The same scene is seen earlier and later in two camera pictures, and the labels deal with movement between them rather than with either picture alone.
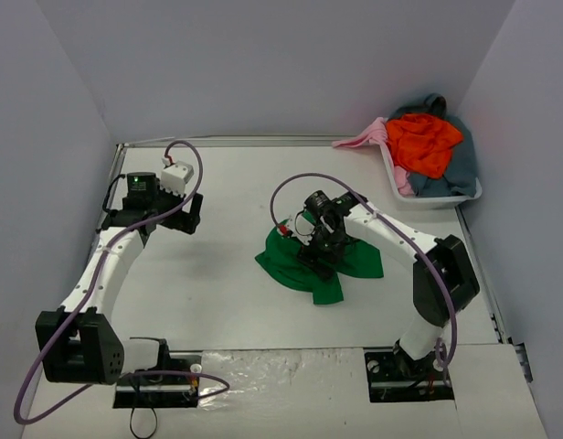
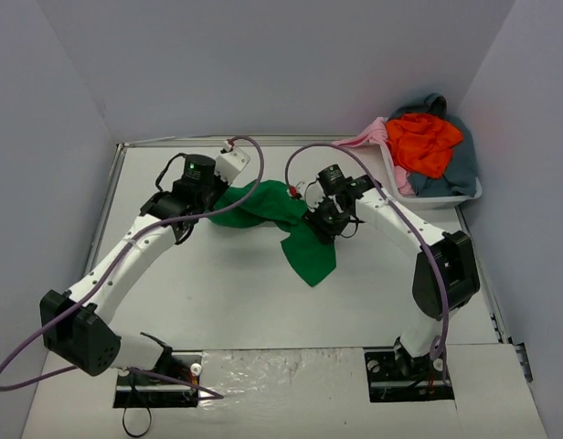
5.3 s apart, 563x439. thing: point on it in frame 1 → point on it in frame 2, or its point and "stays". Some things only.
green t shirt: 279,257 → 272,204
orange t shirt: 422,144 stays
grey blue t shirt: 462,175 stays
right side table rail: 495,317 stays
